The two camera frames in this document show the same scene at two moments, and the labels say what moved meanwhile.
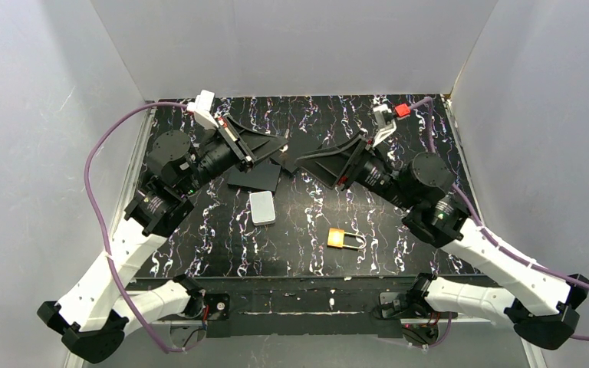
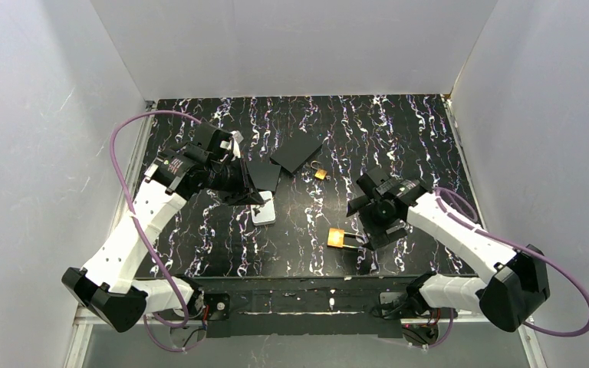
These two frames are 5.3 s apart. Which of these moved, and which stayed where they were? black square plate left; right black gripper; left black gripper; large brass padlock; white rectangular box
Moved: right black gripper; left black gripper
Stayed: white rectangular box; large brass padlock; black square plate left
